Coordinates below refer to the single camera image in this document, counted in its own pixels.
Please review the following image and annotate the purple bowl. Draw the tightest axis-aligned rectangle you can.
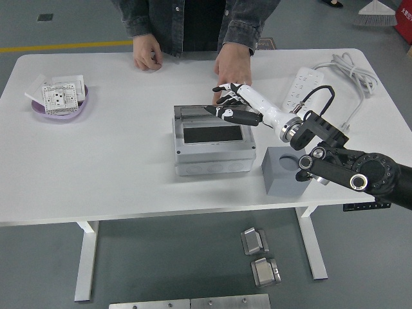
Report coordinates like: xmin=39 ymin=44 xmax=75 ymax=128
xmin=30 ymin=84 xmax=90 ymax=123

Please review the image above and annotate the plain white switch plate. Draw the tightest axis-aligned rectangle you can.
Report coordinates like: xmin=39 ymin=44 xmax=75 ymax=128
xmin=51 ymin=74 xmax=85 ymax=85
xmin=24 ymin=74 xmax=48 ymax=106

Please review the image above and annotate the person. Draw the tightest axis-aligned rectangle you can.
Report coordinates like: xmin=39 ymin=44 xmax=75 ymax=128
xmin=154 ymin=0 xmax=232 ymax=59

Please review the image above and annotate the white power cord with plug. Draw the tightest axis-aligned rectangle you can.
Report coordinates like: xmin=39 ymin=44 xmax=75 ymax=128
xmin=314 ymin=52 xmax=378 ymax=131

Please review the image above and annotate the red box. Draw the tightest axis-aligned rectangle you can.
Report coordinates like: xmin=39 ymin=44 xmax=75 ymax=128
xmin=390 ymin=0 xmax=412 ymax=44

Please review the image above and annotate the grey broom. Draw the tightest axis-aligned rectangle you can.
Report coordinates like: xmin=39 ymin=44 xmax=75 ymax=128
xmin=353 ymin=0 xmax=398 ymax=27

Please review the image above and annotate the silver metal foot block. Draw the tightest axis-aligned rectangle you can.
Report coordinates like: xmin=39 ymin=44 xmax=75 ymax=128
xmin=250 ymin=257 xmax=282 ymax=288
xmin=240 ymin=227 xmax=270 ymax=256

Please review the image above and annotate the grey metal base plate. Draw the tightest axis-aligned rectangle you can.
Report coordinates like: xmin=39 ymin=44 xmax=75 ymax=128
xmin=190 ymin=293 xmax=271 ymax=309
xmin=108 ymin=299 xmax=191 ymax=309

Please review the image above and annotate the dark floor sign mat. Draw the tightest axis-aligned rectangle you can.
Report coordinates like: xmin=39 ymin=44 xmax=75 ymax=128
xmin=255 ymin=37 xmax=277 ymax=52

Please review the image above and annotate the grey cube block with hole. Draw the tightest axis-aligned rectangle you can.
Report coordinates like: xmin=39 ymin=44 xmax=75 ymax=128
xmin=262 ymin=146 xmax=312 ymax=197

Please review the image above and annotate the black table control panel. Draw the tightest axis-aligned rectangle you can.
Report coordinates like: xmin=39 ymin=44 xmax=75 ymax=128
xmin=343 ymin=201 xmax=391 ymax=212

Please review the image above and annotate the grey plastic junction box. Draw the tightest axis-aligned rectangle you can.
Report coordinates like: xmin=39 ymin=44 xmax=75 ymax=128
xmin=173 ymin=103 xmax=258 ymax=177

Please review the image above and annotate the white table leg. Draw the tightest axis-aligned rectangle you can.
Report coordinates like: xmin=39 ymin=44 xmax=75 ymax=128
xmin=295 ymin=205 xmax=328 ymax=280
xmin=74 ymin=221 xmax=100 ymax=303

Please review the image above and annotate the person's left hand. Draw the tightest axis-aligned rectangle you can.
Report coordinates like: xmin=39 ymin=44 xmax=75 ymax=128
xmin=214 ymin=43 xmax=253 ymax=97

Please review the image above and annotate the person's right hand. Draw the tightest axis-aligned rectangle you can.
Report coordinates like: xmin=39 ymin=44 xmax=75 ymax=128
xmin=132 ymin=33 xmax=164 ymax=71

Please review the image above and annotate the white wall socket module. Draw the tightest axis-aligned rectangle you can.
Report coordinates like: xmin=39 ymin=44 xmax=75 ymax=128
xmin=40 ymin=82 xmax=85 ymax=116

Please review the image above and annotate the white power strip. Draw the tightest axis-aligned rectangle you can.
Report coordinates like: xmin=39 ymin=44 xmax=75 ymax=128
xmin=281 ymin=66 xmax=324 ymax=112

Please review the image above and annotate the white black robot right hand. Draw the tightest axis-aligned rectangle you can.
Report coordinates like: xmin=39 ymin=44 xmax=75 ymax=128
xmin=203 ymin=82 xmax=293 ymax=132

